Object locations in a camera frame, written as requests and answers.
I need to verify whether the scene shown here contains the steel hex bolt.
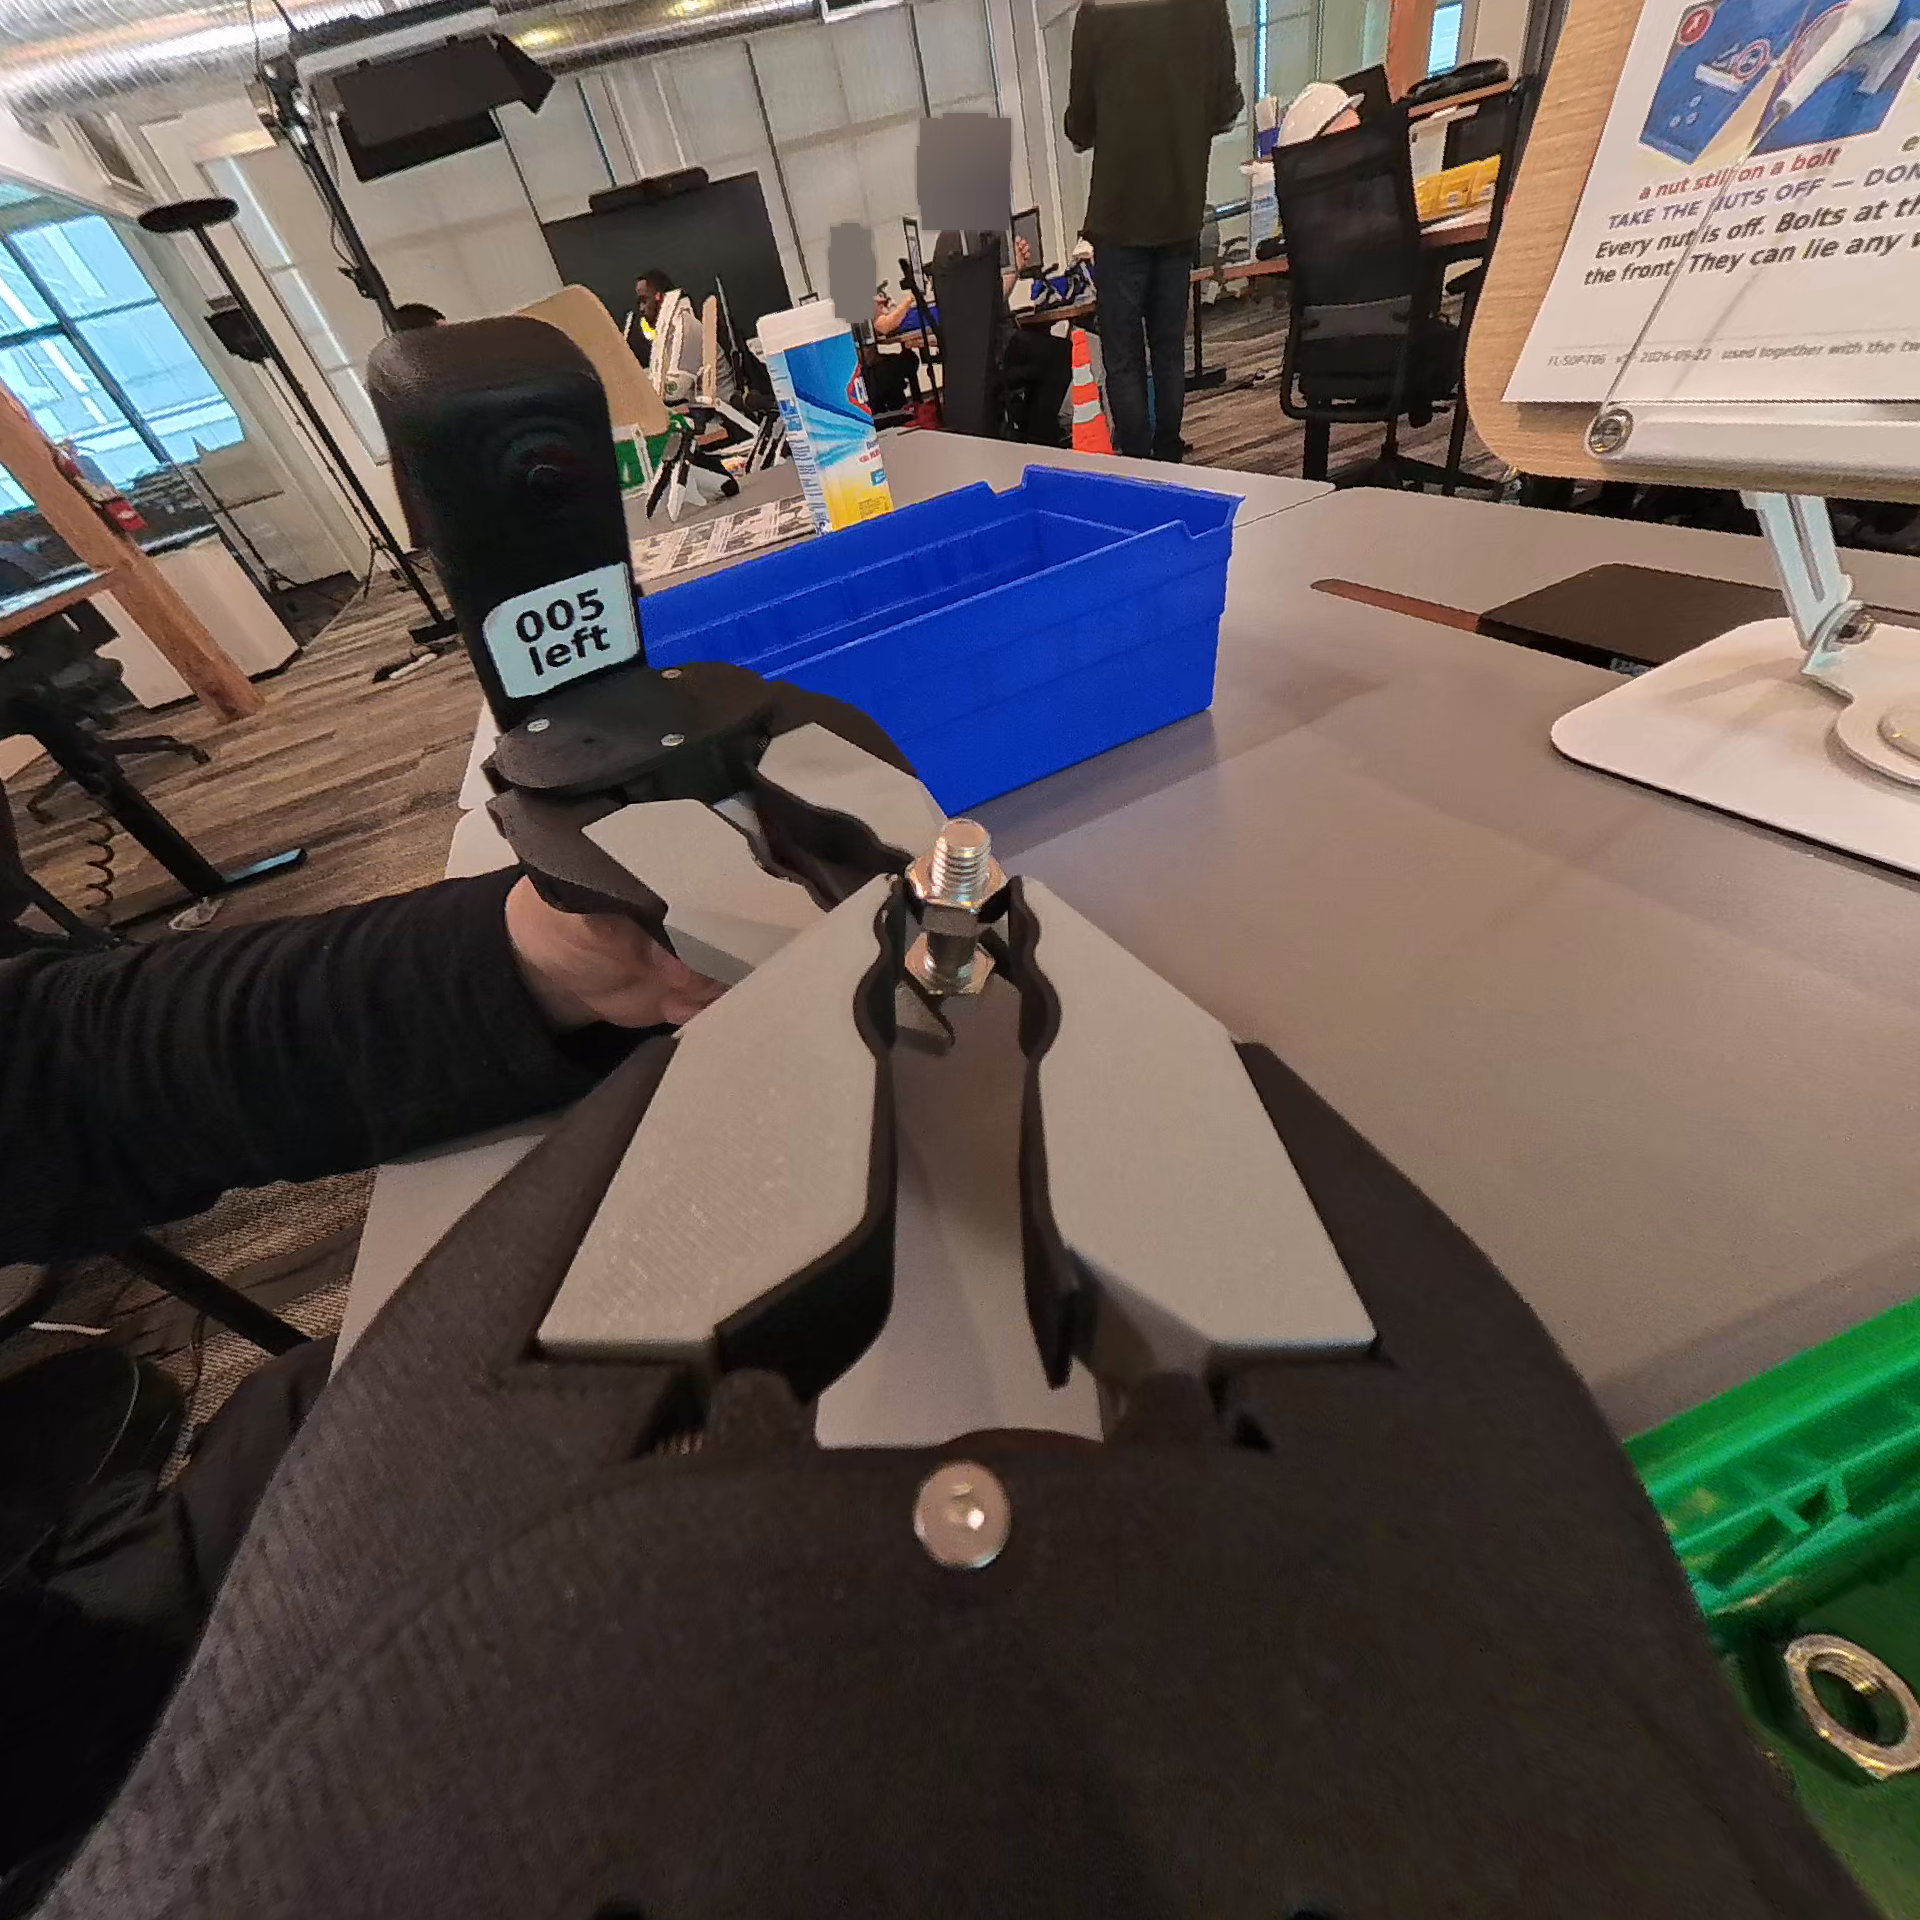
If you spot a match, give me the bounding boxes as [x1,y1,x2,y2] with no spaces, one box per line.
[900,816,1003,1004]

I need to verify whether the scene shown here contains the black softbox light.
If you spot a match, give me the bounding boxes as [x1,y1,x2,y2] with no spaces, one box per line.
[326,33,558,185]

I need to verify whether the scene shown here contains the printed instruction sheet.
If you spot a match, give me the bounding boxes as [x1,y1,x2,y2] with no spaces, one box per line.
[1503,0,1920,408]

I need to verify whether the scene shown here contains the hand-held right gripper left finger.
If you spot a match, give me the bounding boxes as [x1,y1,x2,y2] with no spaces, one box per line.
[538,877,910,1397]

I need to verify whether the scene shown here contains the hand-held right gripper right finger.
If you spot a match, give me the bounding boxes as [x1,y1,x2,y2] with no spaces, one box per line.
[1012,877,1376,1402]

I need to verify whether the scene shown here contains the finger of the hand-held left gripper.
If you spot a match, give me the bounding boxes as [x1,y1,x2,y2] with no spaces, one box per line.
[735,718,952,917]
[575,795,962,1052]

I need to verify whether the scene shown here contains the dark desk cable cover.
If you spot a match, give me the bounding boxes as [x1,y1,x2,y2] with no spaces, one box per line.
[1311,563,1787,670]

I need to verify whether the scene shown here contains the green plastic bin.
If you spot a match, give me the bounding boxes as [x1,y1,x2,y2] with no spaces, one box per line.
[1622,1296,1920,1920]

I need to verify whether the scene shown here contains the white disinfecting wipes canister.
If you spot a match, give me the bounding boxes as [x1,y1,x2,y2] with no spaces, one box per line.
[755,299,895,536]

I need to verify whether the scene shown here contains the wooden board stand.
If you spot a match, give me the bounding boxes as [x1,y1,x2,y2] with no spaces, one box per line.
[556,286,662,436]

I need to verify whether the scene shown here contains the blue plastic bin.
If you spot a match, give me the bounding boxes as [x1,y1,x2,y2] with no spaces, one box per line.
[637,465,1243,811]

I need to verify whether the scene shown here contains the black wall screen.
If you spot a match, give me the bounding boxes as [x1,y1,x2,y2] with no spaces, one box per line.
[539,170,794,325]

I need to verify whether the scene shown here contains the person's left forearm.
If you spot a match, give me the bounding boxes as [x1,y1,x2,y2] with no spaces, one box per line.
[0,866,632,1269]

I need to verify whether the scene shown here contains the black office chair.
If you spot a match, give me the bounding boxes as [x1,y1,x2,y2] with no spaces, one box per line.
[1270,113,1479,482]

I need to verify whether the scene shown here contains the person's left hand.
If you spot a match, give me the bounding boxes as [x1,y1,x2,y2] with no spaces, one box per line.
[506,866,732,1037]

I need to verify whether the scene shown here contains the printed paper strip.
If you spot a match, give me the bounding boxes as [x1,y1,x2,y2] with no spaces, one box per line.
[630,488,819,572]

